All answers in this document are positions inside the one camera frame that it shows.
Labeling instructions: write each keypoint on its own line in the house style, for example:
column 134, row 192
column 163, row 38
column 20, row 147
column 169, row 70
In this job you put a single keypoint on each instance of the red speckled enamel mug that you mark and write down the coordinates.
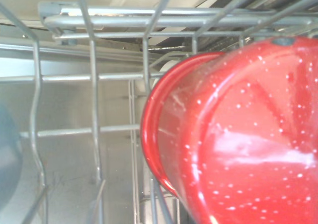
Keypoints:
column 236, row 139

